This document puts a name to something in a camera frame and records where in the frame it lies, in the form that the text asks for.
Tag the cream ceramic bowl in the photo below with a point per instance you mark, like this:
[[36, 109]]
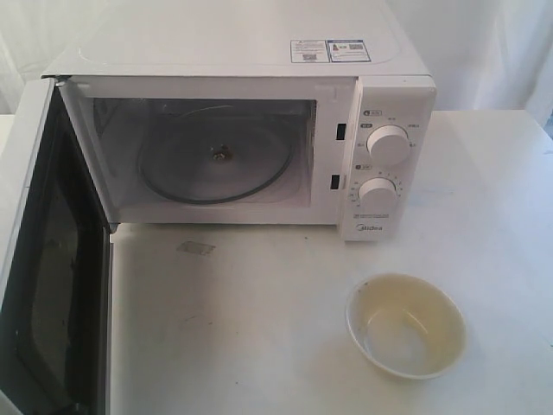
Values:
[[405, 326]]

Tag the white microwave door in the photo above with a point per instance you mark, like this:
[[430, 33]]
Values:
[[55, 265]]

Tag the glass microwave turntable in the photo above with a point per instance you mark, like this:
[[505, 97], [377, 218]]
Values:
[[216, 156]]

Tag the white lower microwave knob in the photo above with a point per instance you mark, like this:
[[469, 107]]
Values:
[[377, 194]]

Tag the white microwave knob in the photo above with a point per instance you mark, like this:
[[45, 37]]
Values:
[[377, 194], [388, 145]]

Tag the white upper microwave knob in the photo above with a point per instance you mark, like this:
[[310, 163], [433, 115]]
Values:
[[388, 145]]

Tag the white Midea microwave oven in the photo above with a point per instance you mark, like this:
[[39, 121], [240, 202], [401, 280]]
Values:
[[337, 70]]

